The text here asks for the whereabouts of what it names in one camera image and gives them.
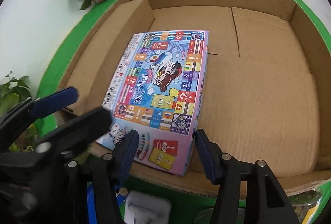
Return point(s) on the white plastic hook holder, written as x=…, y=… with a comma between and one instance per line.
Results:
x=145, y=208

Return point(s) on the clear bag with contents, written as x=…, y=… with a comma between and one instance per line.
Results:
x=306, y=200

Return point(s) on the green round table mat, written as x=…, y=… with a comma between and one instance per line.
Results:
x=69, y=46

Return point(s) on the colourful board game box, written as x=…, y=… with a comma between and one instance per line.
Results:
x=157, y=90

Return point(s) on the blue stapler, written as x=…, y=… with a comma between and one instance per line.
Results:
x=121, y=196

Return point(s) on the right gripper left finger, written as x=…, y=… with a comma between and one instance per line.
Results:
x=108, y=171

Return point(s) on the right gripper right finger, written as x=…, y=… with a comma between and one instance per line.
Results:
x=266, y=200

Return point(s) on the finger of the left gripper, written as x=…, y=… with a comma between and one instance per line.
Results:
x=15, y=121
x=76, y=134

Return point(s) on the brown cardboard box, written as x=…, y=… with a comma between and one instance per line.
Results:
x=266, y=89

